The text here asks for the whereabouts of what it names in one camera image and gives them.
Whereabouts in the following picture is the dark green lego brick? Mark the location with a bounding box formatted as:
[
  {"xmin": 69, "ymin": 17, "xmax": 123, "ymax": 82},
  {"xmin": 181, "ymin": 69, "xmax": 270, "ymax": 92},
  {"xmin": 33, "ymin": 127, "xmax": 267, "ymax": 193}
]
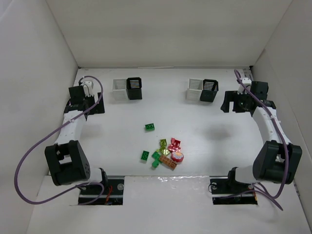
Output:
[{"xmin": 145, "ymin": 123, "xmax": 155, "ymax": 131}]

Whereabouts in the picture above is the dark green lego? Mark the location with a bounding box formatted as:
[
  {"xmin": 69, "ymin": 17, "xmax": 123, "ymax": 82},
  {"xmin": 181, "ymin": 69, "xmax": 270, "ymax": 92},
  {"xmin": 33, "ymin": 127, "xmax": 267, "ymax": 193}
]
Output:
[{"xmin": 140, "ymin": 151, "xmax": 149, "ymax": 161}]

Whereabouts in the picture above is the red lego plate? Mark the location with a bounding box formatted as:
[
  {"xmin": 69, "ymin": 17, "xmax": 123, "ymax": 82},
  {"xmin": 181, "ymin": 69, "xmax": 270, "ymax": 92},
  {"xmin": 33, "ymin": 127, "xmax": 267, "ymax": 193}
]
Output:
[{"xmin": 167, "ymin": 141, "xmax": 181, "ymax": 152}]

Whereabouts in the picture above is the lime green lego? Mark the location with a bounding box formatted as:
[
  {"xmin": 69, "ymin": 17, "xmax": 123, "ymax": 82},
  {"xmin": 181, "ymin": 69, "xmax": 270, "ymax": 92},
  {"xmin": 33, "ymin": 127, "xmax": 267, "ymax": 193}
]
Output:
[
  {"xmin": 159, "ymin": 139, "xmax": 167, "ymax": 147},
  {"xmin": 159, "ymin": 146, "xmax": 171, "ymax": 156}
]

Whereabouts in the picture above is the red round flower lego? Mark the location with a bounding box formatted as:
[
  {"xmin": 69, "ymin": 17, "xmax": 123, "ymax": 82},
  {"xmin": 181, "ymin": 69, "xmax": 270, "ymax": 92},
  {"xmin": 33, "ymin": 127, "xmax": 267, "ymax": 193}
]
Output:
[{"xmin": 171, "ymin": 152, "xmax": 184, "ymax": 162}]

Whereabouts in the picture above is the green L-shaped lego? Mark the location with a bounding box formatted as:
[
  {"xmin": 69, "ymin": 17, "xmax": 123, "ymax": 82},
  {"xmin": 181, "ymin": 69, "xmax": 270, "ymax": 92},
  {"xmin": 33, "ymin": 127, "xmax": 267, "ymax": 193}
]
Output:
[{"xmin": 152, "ymin": 157, "xmax": 162, "ymax": 169}]

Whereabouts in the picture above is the small red sloped lego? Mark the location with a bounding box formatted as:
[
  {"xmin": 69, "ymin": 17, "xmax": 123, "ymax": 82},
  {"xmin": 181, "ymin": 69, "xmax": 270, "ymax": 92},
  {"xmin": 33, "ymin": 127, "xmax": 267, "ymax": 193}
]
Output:
[{"xmin": 171, "ymin": 137, "xmax": 181, "ymax": 146}]

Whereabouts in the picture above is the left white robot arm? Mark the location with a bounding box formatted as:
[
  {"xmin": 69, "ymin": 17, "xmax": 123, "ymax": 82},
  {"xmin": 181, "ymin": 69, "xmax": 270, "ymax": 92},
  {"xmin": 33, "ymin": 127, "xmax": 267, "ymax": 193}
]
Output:
[{"xmin": 44, "ymin": 81, "xmax": 108, "ymax": 186}]

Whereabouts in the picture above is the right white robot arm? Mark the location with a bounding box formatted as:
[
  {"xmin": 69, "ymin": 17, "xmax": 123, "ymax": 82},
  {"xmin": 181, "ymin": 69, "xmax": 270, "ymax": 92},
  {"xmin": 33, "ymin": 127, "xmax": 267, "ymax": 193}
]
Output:
[{"xmin": 220, "ymin": 78, "xmax": 302, "ymax": 184}]

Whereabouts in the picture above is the left white slotted bin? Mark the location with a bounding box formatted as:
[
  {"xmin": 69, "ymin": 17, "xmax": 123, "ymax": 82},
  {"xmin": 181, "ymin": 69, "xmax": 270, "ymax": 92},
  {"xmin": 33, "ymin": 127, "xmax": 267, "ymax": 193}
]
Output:
[{"xmin": 112, "ymin": 78, "xmax": 128, "ymax": 101}]

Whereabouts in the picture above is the white slotted bin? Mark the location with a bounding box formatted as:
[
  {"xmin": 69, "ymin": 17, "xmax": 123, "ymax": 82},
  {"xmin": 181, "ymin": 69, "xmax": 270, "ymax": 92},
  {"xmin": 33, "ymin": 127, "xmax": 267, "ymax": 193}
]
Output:
[
  {"xmin": 112, "ymin": 78, "xmax": 128, "ymax": 101},
  {"xmin": 186, "ymin": 78, "xmax": 203, "ymax": 101}
]

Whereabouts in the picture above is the right black slotted bin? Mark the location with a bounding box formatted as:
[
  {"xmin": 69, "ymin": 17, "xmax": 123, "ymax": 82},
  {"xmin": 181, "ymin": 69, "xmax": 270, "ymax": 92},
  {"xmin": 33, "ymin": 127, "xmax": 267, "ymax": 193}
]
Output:
[{"xmin": 199, "ymin": 79, "xmax": 218, "ymax": 102}]

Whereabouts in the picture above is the black slotted bin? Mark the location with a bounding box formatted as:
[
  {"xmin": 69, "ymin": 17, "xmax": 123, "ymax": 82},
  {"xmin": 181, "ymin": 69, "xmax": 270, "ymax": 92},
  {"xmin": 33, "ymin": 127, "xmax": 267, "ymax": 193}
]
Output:
[
  {"xmin": 126, "ymin": 77, "xmax": 142, "ymax": 100},
  {"xmin": 199, "ymin": 79, "xmax": 218, "ymax": 102}
]

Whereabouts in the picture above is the left black slotted bin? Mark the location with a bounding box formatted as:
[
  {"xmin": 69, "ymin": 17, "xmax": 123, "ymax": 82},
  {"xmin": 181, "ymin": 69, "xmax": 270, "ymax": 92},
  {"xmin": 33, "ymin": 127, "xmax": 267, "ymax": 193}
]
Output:
[{"xmin": 126, "ymin": 77, "xmax": 142, "ymax": 100}]

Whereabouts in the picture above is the right white slotted bin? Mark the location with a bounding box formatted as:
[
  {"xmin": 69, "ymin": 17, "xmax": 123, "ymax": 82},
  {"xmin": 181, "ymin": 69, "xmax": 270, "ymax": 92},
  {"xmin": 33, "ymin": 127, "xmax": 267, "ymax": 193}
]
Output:
[{"xmin": 186, "ymin": 78, "xmax": 203, "ymax": 101}]

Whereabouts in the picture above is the green square lego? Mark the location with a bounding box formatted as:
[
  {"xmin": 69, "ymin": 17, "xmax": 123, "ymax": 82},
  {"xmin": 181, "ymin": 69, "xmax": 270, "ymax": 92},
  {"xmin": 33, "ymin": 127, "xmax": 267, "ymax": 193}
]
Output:
[{"xmin": 152, "ymin": 151, "xmax": 161, "ymax": 159}]

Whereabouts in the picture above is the orange lego plate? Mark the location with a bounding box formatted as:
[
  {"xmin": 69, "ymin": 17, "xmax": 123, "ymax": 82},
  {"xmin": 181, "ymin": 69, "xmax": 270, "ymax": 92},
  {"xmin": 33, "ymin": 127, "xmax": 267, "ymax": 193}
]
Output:
[{"xmin": 159, "ymin": 155, "xmax": 177, "ymax": 170}]

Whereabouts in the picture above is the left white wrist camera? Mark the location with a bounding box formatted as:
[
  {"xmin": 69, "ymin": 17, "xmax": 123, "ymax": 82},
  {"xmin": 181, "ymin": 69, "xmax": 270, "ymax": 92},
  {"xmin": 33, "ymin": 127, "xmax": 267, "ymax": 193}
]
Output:
[{"xmin": 80, "ymin": 80, "xmax": 94, "ymax": 97}]

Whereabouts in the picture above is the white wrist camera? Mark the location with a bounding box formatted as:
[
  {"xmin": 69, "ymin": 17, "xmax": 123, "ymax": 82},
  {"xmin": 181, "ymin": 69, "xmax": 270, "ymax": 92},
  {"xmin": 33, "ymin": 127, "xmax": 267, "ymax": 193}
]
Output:
[
  {"xmin": 80, "ymin": 80, "xmax": 94, "ymax": 97},
  {"xmin": 237, "ymin": 77, "xmax": 252, "ymax": 95}
]

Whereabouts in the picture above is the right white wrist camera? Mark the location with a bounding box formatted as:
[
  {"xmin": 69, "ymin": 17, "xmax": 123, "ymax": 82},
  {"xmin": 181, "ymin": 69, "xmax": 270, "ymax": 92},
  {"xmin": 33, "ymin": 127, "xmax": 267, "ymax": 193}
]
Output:
[{"xmin": 237, "ymin": 77, "xmax": 252, "ymax": 95}]

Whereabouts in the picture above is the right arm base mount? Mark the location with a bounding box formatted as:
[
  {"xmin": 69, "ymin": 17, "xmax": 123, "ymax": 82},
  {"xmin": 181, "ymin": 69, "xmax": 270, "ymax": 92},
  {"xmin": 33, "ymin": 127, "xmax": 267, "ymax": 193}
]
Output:
[{"xmin": 208, "ymin": 176, "xmax": 258, "ymax": 205}]

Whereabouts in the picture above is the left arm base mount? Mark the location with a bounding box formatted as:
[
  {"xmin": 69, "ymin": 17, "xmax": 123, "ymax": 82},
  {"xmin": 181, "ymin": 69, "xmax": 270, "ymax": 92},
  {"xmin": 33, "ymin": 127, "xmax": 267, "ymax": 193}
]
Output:
[{"xmin": 78, "ymin": 175, "xmax": 124, "ymax": 206}]

